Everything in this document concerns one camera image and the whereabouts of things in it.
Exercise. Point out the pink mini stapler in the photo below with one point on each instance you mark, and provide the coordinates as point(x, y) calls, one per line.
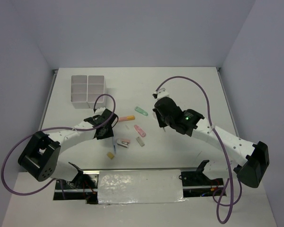
point(123, 142)

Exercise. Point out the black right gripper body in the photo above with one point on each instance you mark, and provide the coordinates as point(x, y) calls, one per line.
point(163, 121)

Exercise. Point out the white compartment organizer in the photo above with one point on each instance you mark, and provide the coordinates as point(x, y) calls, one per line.
point(79, 85)
point(96, 87)

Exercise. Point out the yellow eraser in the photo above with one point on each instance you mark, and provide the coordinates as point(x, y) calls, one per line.
point(110, 155)

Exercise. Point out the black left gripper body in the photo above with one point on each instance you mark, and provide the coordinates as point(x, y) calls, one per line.
point(108, 133)

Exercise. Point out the grey white eraser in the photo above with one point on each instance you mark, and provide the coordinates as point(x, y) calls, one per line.
point(140, 141)

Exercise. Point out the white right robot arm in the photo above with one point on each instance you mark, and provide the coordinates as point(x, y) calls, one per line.
point(252, 159)

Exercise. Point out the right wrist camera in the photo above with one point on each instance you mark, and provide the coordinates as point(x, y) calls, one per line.
point(161, 93)

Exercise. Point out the blue ballpoint pen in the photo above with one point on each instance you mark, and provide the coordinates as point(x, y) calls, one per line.
point(114, 145)

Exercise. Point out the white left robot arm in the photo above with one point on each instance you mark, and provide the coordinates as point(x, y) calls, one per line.
point(41, 155)

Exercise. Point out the pink orange highlighter pen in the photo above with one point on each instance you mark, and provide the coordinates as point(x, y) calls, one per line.
point(126, 118)

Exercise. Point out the right white compartment organizer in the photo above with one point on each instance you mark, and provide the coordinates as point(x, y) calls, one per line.
point(96, 87)

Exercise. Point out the left white compartment organizer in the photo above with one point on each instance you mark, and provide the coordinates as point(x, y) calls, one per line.
point(79, 85)

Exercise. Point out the silver foil covered panel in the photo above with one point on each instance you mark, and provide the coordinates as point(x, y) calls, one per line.
point(140, 187)

